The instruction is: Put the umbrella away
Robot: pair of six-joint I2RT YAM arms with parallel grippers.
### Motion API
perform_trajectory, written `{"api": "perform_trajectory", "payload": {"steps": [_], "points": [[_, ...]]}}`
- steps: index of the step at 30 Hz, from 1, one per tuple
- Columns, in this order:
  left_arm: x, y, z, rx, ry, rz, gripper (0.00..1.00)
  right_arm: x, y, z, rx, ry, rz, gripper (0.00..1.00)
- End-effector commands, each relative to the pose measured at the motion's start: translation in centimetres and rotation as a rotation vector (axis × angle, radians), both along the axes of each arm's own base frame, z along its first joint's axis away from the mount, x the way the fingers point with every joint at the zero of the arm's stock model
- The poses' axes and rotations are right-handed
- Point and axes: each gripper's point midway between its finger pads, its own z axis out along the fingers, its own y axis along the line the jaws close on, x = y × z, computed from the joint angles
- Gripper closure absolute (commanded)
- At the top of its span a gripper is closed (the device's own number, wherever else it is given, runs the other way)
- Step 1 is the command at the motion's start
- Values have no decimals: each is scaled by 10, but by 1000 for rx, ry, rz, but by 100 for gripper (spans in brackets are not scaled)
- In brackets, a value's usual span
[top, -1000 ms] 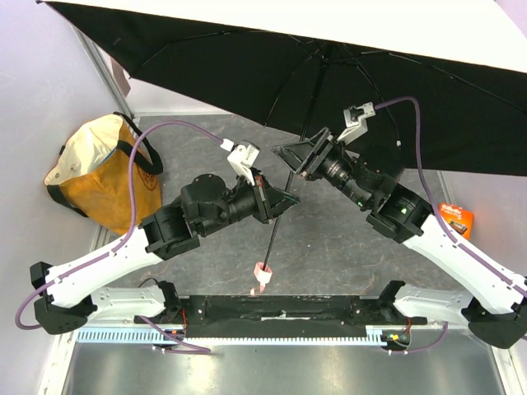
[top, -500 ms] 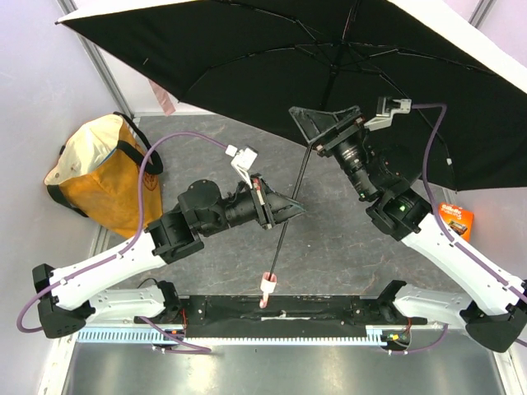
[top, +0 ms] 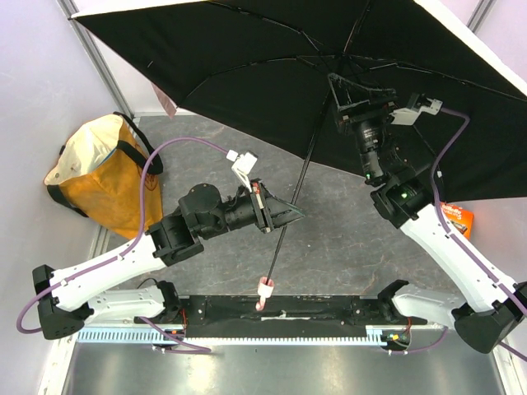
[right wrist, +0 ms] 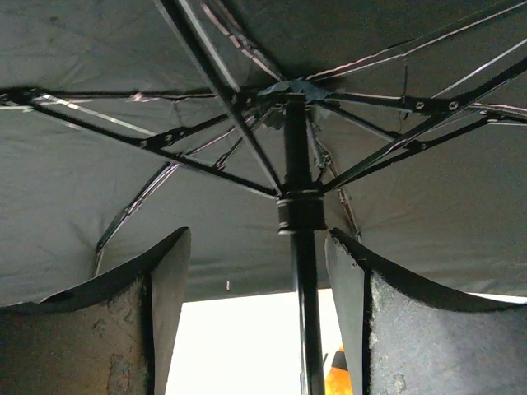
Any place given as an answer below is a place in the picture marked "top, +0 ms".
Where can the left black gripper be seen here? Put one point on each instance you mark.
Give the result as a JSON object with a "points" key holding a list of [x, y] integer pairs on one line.
{"points": [[264, 206]]}

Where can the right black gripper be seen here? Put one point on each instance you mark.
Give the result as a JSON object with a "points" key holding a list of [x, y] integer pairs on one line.
{"points": [[361, 114]]}

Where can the pink and black folding umbrella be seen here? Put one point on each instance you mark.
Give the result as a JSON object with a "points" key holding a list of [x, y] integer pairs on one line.
{"points": [[261, 68]]}

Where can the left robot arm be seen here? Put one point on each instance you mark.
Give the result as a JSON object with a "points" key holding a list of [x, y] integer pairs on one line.
{"points": [[71, 298]]}

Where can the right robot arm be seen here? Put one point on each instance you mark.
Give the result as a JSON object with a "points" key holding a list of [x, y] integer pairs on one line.
{"points": [[403, 176]]}

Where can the orange razor box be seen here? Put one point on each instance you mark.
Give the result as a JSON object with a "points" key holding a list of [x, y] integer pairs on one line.
{"points": [[460, 218]]}

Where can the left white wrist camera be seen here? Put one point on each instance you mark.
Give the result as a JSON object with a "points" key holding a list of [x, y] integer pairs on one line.
{"points": [[242, 164]]}

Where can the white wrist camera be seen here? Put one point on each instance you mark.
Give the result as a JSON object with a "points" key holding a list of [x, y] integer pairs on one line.
{"points": [[242, 164], [418, 104]]}

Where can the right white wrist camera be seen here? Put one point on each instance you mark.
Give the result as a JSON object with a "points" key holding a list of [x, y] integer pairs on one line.
{"points": [[418, 104]]}

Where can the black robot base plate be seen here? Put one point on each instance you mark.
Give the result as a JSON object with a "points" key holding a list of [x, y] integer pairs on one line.
{"points": [[283, 316]]}

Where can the yellow tote bag black handles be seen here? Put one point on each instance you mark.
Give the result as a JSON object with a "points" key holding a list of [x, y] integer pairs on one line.
{"points": [[99, 175]]}

